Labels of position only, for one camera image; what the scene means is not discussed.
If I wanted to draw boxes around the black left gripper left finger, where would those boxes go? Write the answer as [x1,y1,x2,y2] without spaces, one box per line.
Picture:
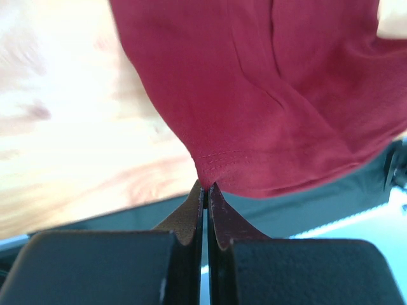
[154,181,204,304]

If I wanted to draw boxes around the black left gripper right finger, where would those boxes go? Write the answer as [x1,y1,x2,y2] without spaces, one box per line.
[207,184,270,304]

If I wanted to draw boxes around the dark red t-shirt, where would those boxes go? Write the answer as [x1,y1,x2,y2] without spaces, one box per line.
[111,1,406,198]

